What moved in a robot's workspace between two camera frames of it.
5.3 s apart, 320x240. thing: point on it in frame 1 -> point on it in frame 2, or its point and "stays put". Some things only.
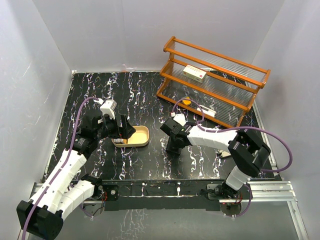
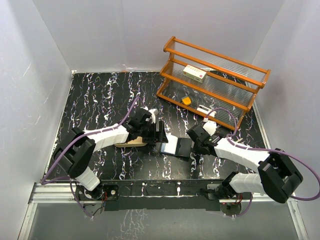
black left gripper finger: [123, 130] -> [159, 135]
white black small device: [207, 111] stays put
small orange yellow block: [187, 102] stays put
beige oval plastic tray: [140, 137] stays put
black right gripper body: [175, 144] -> [197, 149]
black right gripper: [161, 194] stays put
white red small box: [196, 73] stays put
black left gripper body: [109, 128] -> [148, 132]
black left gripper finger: [130, 131] -> [164, 138]
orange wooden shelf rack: [220, 87] stays put
